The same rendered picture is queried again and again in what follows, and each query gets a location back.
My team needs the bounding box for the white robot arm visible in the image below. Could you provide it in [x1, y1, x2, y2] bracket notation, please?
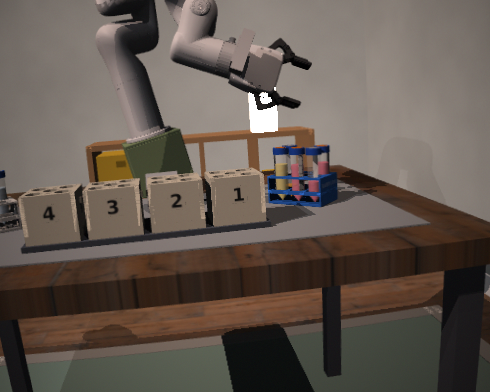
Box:
[95, 0, 255, 144]

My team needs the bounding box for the beige bucket adapter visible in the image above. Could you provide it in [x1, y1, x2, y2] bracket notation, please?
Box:
[204, 168, 266, 227]
[18, 184, 87, 247]
[83, 178, 145, 240]
[146, 173, 206, 234]

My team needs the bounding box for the blue tube rack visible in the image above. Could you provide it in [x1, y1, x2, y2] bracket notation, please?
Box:
[268, 171, 338, 207]

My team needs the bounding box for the beige tube rack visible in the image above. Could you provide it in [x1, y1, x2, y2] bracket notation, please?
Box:
[0, 196, 22, 233]

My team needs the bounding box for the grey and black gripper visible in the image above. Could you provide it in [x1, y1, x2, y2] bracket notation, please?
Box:
[227, 38, 312, 111]

